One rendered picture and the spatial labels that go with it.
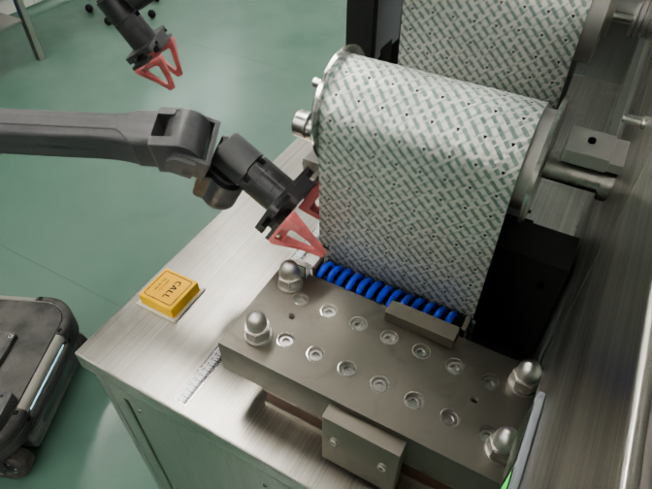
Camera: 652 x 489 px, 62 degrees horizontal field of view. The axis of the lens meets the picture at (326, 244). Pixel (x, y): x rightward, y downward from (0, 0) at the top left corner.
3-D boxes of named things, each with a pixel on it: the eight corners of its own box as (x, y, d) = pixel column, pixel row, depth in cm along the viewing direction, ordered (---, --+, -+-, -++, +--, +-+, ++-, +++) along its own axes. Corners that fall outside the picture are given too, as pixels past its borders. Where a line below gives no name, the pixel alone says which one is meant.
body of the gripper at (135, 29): (170, 31, 113) (146, -1, 109) (154, 53, 106) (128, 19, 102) (146, 45, 116) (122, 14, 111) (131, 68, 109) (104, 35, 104)
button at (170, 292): (169, 276, 95) (166, 266, 93) (200, 290, 93) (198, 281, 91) (141, 303, 91) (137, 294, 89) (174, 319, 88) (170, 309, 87)
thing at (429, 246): (321, 258, 81) (320, 157, 68) (472, 319, 73) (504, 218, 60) (319, 261, 81) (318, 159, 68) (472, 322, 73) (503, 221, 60)
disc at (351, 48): (362, 126, 79) (368, 24, 68) (365, 127, 79) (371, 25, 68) (310, 181, 70) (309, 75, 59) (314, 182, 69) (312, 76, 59)
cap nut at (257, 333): (254, 319, 72) (251, 298, 69) (277, 330, 71) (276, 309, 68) (238, 339, 70) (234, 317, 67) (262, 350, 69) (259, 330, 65)
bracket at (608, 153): (569, 137, 59) (574, 121, 58) (625, 151, 57) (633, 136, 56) (559, 160, 56) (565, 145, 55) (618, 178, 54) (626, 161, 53)
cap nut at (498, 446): (489, 430, 61) (498, 409, 58) (521, 444, 60) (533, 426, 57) (479, 457, 59) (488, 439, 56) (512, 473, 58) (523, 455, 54)
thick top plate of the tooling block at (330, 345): (285, 289, 84) (283, 262, 79) (548, 404, 70) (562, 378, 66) (223, 367, 74) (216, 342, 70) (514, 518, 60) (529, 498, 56)
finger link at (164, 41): (195, 63, 118) (166, 25, 112) (186, 80, 113) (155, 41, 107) (172, 77, 121) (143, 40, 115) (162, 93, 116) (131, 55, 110)
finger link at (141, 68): (191, 71, 116) (162, 32, 110) (181, 87, 111) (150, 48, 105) (167, 83, 118) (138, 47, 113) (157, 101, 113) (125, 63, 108)
